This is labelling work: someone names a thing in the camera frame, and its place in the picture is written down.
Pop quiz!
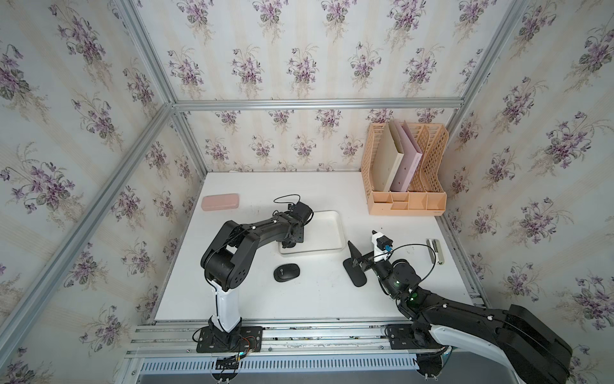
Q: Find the white storage box tray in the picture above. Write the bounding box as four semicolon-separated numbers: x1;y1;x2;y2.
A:
278;211;347;257

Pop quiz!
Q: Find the black rounded wireless mouse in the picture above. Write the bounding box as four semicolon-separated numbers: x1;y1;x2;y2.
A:
273;263;301;283

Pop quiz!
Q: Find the black slim mouse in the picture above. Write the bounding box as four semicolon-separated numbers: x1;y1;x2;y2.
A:
342;258;367;287

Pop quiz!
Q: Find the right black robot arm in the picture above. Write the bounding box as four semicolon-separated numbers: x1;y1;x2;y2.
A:
343;239;572;383

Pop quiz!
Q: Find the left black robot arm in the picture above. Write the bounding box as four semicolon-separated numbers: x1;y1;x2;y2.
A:
201;203;314;334

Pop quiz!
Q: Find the small silver object at edge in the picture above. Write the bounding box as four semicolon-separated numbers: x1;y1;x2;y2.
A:
426;238;445;265

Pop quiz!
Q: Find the peach desk file organizer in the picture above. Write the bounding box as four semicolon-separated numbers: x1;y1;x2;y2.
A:
361;119;449;216

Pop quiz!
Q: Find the pink rectangular case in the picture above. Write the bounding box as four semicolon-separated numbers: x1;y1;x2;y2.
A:
201;194;240;211

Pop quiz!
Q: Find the white vent grille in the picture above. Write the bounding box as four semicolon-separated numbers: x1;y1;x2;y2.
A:
140;353;418;375

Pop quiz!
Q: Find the beige folder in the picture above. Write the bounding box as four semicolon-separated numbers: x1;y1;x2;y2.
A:
371;122;404;192

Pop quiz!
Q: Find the pink folder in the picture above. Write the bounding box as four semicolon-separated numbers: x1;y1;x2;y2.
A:
390;119;423;192

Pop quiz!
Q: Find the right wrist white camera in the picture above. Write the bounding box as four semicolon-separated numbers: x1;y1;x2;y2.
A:
371;230;393;256

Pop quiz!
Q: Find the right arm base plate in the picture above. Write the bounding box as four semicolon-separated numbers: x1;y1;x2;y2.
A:
385;323;444;350

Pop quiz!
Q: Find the aluminium rail frame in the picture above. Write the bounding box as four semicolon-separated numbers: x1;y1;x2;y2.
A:
112;317;524;384

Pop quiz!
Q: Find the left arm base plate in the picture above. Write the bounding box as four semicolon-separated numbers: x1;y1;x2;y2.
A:
193;326;264;354

